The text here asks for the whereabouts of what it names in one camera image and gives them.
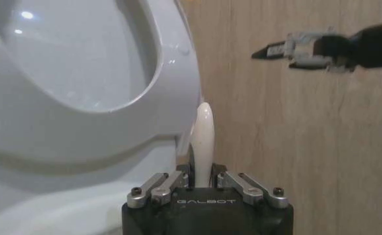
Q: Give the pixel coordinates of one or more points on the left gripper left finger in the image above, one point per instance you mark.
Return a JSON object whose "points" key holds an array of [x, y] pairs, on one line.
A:
{"points": [[160, 186]]}

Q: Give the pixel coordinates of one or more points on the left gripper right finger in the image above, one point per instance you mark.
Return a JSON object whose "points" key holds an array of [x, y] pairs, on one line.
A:
{"points": [[253, 187]]}

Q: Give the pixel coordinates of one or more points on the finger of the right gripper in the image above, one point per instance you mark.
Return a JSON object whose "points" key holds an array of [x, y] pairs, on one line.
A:
{"points": [[276, 51], [308, 61]]}

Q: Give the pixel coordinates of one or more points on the white toilet seat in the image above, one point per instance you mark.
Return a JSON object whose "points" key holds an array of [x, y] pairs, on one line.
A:
{"points": [[79, 137]]}

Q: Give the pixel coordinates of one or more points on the white ceramic toilet bowl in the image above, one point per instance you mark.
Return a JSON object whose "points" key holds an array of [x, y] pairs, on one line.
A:
{"points": [[63, 49]]}

